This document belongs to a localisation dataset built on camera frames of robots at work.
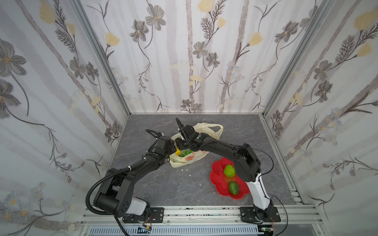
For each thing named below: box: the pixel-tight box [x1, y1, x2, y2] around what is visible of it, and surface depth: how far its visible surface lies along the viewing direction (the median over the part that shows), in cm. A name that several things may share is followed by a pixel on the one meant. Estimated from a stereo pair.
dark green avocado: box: [228, 181, 240, 196], surface depth 80 cm
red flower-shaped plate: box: [209, 157, 236, 201], surface depth 87 cm
